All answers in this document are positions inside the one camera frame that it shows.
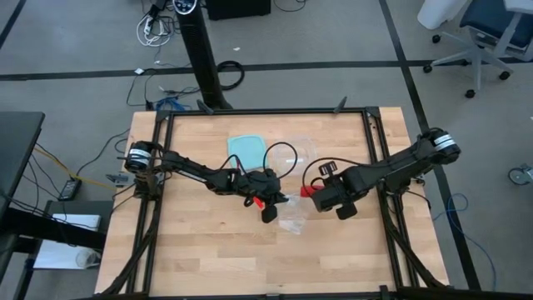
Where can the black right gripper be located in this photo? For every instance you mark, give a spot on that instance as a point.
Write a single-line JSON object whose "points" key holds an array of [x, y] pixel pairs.
{"points": [[329, 198]]}

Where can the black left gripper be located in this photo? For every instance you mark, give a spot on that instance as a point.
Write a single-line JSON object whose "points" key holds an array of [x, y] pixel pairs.
{"points": [[262, 185]]}

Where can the red elastic bandage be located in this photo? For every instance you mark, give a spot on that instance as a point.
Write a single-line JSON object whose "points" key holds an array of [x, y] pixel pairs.
{"points": [[307, 191]]}

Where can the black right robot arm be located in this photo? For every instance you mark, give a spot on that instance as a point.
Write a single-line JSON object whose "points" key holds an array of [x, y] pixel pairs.
{"points": [[395, 164]]}

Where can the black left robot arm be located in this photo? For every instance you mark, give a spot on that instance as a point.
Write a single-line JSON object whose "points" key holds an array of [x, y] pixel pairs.
{"points": [[195, 171]]}

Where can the red tape tag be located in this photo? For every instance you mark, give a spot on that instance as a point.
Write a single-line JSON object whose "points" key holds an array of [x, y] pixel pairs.
{"points": [[238, 163], [258, 203]]}

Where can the light blue container lid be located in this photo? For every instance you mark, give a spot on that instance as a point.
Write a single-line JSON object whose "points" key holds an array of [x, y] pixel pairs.
{"points": [[245, 148]]}

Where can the grey metal mounting plate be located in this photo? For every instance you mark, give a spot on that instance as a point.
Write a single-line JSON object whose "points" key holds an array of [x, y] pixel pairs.
{"points": [[118, 179]]}

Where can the black tower fan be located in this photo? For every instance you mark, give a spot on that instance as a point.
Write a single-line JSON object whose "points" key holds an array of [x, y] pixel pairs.
{"points": [[200, 50]]}

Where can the grey caster wheel base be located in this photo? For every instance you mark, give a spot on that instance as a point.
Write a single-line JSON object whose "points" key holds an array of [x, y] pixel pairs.
{"points": [[520, 177]]}

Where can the black box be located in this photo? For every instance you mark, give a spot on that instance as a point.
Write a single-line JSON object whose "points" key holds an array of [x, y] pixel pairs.
{"points": [[237, 8]]}

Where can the dark grey flat box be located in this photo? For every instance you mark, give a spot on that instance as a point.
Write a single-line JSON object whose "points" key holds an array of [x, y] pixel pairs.
{"points": [[83, 207]]}

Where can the clear glass jar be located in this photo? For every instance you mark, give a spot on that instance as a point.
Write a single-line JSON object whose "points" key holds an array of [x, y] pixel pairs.
{"points": [[88, 258]]}

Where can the white box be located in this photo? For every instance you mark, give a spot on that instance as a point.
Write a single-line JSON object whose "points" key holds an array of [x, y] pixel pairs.
{"points": [[77, 221]]}

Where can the blue seat office chair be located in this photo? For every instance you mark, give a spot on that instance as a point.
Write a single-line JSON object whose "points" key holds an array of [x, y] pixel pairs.
{"points": [[476, 54]]}

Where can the black power adapter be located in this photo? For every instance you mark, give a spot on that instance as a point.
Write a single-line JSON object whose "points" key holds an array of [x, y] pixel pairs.
{"points": [[70, 189]]}

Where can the white waste bin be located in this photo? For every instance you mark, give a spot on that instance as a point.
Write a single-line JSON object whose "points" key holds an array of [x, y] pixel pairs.
{"points": [[437, 12]]}

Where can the black desk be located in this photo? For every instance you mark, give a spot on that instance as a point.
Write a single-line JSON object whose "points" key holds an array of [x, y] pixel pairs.
{"points": [[16, 141]]}

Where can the black aluminium table frame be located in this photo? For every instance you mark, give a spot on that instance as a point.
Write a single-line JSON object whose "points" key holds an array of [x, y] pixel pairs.
{"points": [[270, 111]]}

